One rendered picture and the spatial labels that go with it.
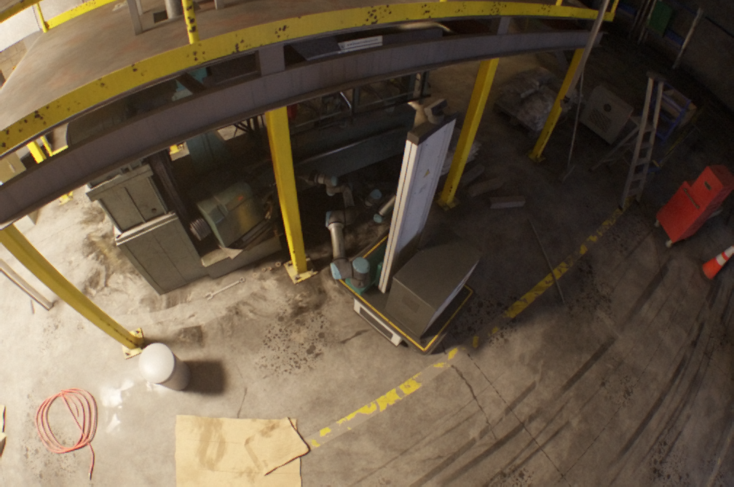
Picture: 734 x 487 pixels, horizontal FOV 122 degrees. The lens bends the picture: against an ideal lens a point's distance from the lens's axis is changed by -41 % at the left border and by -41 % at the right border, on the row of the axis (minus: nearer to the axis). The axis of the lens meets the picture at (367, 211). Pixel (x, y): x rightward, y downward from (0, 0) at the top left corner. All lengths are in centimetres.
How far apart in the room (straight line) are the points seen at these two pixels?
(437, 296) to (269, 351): 143
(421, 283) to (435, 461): 139
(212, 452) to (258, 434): 40
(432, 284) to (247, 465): 186
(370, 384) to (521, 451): 134
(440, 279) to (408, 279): 20
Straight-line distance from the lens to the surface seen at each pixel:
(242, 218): 271
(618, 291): 413
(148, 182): 245
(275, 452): 271
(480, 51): 267
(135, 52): 204
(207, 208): 258
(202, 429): 287
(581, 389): 338
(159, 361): 269
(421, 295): 208
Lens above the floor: 267
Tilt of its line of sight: 50 degrees down
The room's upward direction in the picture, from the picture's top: 6 degrees clockwise
